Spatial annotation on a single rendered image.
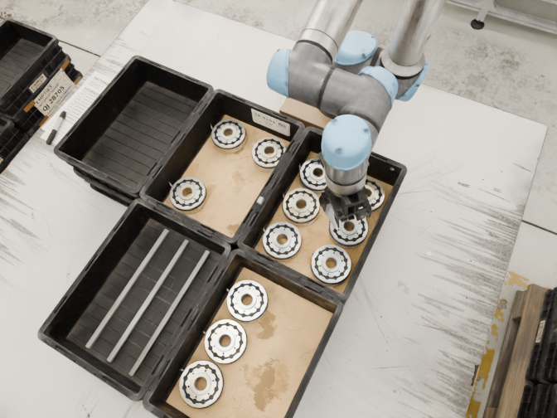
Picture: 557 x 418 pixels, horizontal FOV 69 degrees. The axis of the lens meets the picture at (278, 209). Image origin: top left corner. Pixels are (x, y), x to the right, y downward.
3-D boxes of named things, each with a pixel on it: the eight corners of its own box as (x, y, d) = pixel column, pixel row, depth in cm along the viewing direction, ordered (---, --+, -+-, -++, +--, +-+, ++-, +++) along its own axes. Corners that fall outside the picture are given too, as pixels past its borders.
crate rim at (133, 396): (139, 199, 109) (136, 196, 106) (235, 249, 102) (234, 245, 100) (39, 337, 95) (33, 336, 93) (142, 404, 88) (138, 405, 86)
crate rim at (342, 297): (307, 128, 115) (307, 123, 113) (407, 171, 109) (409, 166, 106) (235, 248, 102) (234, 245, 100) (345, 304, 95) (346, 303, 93)
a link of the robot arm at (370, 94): (344, 49, 69) (317, 100, 66) (407, 71, 67) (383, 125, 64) (339, 78, 76) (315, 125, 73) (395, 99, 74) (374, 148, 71)
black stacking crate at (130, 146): (147, 80, 138) (135, 55, 127) (222, 112, 131) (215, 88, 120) (72, 172, 124) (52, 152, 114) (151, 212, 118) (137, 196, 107)
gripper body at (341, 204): (336, 230, 85) (335, 208, 74) (322, 194, 88) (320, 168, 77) (371, 218, 85) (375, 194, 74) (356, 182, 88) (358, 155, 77)
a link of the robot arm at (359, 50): (336, 56, 128) (344, 20, 116) (377, 70, 125) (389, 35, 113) (322, 82, 123) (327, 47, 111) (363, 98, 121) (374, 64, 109)
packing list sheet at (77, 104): (91, 70, 155) (90, 68, 155) (141, 89, 150) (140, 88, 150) (35, 135, 144) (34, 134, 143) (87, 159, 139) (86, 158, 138)
